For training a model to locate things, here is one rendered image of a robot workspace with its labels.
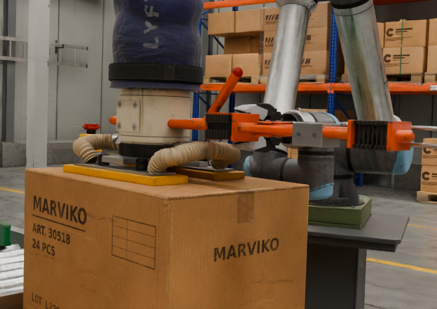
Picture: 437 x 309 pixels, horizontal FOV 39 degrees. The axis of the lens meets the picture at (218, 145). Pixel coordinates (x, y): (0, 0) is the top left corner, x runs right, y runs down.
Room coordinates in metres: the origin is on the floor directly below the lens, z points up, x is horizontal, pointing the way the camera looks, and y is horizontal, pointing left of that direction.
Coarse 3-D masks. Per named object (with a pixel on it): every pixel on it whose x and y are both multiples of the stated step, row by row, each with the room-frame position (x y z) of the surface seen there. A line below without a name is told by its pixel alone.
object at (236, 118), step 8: (208, 112) 1.32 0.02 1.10; (208, 120) 1.31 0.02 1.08; (216, 120) 1.29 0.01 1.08; (224, 120) 1.28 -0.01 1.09; (232, 120) 1.27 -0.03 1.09; (240, 120) 1.28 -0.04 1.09; (248, 120) 1.30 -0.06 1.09; (256, 120) 1.32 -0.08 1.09; (208, 128) 1.32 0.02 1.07; (216, 128) 1.30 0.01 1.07; (224, 128) 1.29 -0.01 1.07; (232, 128) 1.27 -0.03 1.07; (208, 136) 1.31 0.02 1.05; (216, 136) 1.29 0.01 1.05; (224, 136) 1.27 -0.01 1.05; (232, 136) 1.27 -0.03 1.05; (240, 136) 1.28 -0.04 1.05; (248, 136) 1.30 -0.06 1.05; (256, 136) 1.32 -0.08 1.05
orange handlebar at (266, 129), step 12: (168, 120) 1.42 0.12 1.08; (180, 120) 1.40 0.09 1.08; (192, 120) 1.37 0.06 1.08; (204, 120) 1.35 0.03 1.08; (276, 120) 1.24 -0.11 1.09; (240, 132) 1.28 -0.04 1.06; (252, 132) 1.25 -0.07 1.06; (264, 132) 1.23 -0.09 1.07; (276, 132) 1.21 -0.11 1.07; (288, 132) 1.19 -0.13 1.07; (324, 132) 1.13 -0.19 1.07; (336, 132) 1.11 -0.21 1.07; (396, 132) 1.04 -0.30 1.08; (408, 132) 1.04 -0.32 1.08
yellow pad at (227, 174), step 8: (200, 160) 1.51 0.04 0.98; (168, 168) 1.53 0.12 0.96; (176, 168) 1.51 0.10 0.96; (184, 168) 1.50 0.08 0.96; (192, 168) 1.49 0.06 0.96; (200, 168) 1.47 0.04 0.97; (208, 168) 1.47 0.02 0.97; (232, 168) 1.49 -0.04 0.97; (192, 176) 1.47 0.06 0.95; (200, 176) 1.45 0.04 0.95; (208, 176) 1.43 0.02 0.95; (216, 176) 1.42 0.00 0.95; (224, 176) 1.43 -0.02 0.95; (232, 176) 1.45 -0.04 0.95; (240, 176) 1.47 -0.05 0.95
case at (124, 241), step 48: (48, 192) 1.47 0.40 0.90; (96, 192) 1.32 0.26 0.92; (144, 192) 1.19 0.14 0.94; (192, 192) 1.20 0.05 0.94; (240, 192) 1.25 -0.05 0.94; (288, 192) 1.35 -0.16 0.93; (48, 240) 1.47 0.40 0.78; (96, 240) 1.31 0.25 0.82; (144, 240) 1.19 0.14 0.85; (192, 240) 1.17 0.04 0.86; (240, 240) 1.25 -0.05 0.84; (288, 240) 1.35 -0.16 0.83; (48, 288) 1.47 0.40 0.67; (96, 288) 1.31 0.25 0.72; (144, 288) 1.18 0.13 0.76; (192, 288) 1.17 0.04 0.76; (240, 288) 1.26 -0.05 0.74; (288, 288) 1.36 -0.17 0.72
